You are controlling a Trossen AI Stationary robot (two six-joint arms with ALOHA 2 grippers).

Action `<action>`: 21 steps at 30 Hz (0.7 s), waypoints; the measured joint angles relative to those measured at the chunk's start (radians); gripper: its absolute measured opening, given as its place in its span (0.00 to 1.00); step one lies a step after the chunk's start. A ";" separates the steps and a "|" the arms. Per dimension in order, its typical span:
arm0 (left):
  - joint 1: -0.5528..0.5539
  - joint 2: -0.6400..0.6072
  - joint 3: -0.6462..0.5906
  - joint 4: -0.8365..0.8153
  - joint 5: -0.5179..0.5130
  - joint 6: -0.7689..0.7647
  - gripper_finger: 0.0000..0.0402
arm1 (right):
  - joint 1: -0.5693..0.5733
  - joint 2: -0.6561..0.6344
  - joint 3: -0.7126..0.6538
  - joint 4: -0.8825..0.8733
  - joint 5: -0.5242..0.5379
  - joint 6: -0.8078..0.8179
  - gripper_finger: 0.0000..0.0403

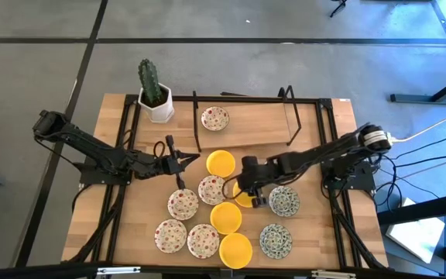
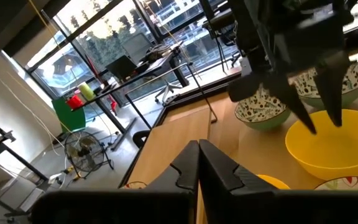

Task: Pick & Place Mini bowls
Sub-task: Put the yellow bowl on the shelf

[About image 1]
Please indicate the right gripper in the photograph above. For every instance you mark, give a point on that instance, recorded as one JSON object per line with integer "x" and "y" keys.
{"x": 256, "y": 182}

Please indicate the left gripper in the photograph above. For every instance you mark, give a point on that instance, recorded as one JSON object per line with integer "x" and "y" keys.
{"x": 170, "y": 164}

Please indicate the yellow plastic bowl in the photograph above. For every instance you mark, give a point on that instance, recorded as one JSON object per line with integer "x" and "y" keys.
{"x": 225, "y": 218}
{"x": 220, "y": 163}
{"x": 242, "y": 200}
{"x": 235, "y": 250}

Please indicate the green bowl red floral inside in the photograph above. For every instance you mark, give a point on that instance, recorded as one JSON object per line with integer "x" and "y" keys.
{"x": 203, "y": 241}
{"x": 213, "y": 190}
{"x": 215, "y": 118}
{"x": 170, "y": 236}
{"x": 183, "y": 205}

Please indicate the teal bowl grey patterned inside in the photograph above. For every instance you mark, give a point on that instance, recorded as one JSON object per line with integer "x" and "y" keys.
{"x": 285, "y": 202}
{"x": 275, "y": 241}

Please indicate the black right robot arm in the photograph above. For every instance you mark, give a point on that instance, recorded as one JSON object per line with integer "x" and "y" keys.
{"x": 312, "y": 157}

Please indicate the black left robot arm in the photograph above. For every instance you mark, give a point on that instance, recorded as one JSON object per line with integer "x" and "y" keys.
{"x": 91, "y": 146}

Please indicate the white hexagonal plant pot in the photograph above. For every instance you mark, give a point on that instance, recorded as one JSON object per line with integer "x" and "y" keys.
{"x": 163, "y": 112}

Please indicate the green cactus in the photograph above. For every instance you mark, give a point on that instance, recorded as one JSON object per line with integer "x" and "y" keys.
{"x": 149, "y": 81}

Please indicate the white flat box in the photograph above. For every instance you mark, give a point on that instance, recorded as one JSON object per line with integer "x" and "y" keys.
{"x": 416, "y": 236}

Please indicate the black metal stand base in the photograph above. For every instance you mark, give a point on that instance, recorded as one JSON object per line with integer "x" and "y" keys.
{"x": 412, "y": 98}

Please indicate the black tripod leg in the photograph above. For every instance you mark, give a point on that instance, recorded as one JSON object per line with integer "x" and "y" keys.
{"x": 340, "y": 3}

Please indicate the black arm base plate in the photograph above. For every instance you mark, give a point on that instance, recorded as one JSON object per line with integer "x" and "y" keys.
{"x": 91, "y": 179}
{"x": 364, "y": 183}

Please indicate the silver metal bracket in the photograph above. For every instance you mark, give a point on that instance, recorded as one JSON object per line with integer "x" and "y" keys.
{"x": 118, "y": 270}
{"x": 333, "y": 274}

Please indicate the black metal desk frame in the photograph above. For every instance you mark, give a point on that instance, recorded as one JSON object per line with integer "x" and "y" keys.
{"x": 420, "y": 210}

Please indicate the black rig frame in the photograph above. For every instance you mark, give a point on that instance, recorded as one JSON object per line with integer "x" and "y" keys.
{"x": 33, "y": 274}

